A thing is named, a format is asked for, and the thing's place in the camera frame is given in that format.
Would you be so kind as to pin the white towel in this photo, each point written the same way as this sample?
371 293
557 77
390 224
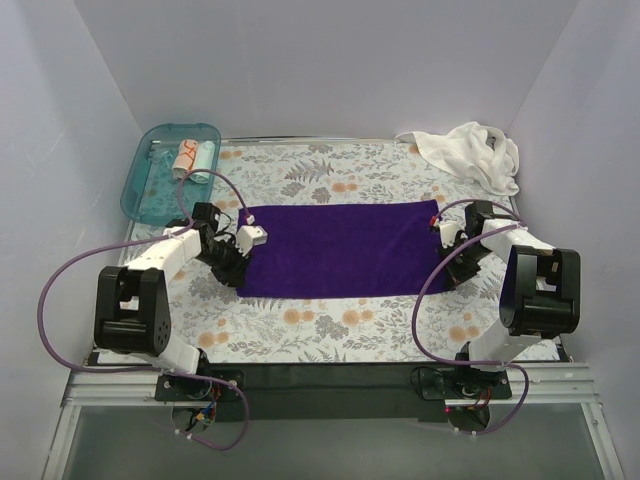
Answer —
473 153

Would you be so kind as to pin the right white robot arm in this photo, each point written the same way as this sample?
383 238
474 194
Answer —
540 296

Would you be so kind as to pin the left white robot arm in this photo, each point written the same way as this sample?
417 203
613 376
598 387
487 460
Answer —
132 309

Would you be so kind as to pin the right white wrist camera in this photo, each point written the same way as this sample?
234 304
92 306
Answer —
449 232

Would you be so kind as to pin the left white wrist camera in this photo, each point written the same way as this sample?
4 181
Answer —
249 236

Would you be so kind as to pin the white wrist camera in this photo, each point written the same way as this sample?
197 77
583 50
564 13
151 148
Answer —
449 232
249 236

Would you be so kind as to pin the teal plastic tray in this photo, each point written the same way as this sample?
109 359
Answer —
150 192

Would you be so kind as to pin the purple towel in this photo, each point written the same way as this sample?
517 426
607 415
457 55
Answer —
343 251

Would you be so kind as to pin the mint rolled towel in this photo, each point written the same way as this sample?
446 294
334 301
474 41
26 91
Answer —
200 171

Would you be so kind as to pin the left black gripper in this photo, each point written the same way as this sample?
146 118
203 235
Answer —
230 265

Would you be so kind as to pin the orange patterned rolled towel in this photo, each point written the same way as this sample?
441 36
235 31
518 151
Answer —
185 158

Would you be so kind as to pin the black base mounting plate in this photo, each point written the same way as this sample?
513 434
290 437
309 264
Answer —
322 391

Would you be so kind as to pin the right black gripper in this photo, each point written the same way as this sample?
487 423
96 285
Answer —
460 265

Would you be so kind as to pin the floral table mat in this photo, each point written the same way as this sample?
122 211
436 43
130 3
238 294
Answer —
400 328

